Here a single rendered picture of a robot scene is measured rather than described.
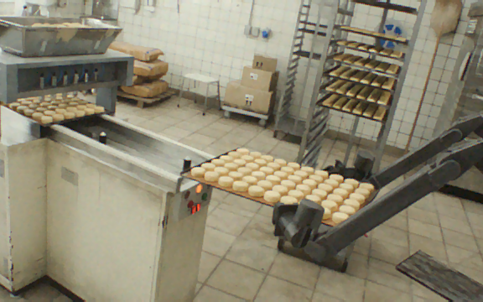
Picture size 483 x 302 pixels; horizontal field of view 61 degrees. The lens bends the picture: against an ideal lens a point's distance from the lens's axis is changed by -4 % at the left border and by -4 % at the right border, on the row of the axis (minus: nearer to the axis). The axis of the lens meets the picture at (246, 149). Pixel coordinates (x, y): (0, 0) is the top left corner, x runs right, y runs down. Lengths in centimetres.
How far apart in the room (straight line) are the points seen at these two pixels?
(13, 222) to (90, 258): 38
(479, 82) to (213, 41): 343
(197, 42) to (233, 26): 59
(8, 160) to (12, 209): 24
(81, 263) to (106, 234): 27
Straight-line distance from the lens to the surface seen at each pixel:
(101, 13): 700
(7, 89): 187
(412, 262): 332
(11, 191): 204
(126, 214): 179
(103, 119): 219
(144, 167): 165
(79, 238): 208
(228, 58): 601
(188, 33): 624
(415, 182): 107
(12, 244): 218
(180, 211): 168
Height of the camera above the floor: 157
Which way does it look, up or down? 20 degrees down
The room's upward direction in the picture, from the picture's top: 11 degrees clockwise
